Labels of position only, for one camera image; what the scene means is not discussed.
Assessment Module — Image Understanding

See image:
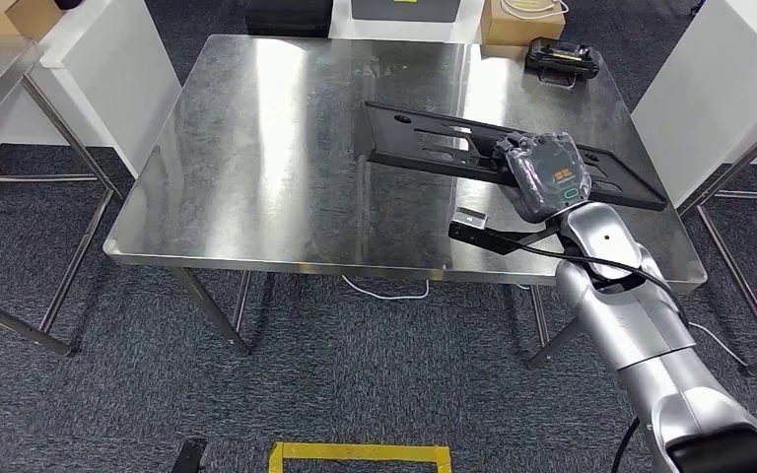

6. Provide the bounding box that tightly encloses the long black plastic part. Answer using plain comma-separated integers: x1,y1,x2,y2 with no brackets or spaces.
355,101,669,212

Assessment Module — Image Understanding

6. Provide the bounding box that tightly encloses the large stainless steel workbench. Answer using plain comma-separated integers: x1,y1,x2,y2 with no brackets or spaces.
103,34,709,367

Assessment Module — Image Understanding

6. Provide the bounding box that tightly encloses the white box stand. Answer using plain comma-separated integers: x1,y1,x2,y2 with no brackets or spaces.
329,0,484,45

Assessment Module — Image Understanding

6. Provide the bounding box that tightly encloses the yellow floor tape square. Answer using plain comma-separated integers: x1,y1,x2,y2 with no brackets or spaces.
268,442,452,473

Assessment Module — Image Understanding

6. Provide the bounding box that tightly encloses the black equipment case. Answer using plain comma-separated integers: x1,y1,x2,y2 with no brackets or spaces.
245,0,334,38

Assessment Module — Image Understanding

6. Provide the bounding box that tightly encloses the cardboard box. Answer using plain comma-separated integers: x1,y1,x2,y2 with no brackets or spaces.
0,0,66,41
480,0,567,47

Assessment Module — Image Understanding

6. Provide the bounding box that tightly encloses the black remote controller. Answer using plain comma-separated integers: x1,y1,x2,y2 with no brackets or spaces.
524,36,600,90

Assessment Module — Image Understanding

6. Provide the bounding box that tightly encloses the white partition panel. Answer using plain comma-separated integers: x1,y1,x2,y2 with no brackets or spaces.
631,0,757,209
0,0,182,178

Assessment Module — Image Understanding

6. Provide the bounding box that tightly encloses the long white power cable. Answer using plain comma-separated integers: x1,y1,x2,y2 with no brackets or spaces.
341,274,757,439

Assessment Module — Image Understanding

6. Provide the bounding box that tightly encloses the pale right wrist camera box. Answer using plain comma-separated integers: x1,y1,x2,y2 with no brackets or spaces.
453,207,490,230

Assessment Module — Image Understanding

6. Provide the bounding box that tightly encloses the black right wrist camera bracket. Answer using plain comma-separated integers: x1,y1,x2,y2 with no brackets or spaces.
447,218,563,257

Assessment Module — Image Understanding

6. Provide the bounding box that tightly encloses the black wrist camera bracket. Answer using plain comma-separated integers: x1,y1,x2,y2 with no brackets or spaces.
169,437,209,473
447,218,563,257

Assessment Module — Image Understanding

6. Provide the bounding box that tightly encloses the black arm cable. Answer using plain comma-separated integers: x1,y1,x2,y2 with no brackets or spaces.
502,235,690,473

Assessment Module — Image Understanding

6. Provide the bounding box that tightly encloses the coiled white cable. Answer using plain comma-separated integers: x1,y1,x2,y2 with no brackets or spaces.
501,0,571,22

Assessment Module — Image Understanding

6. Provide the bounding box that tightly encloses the black left wrist camera bracket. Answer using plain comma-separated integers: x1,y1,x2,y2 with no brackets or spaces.
169,437,209,473

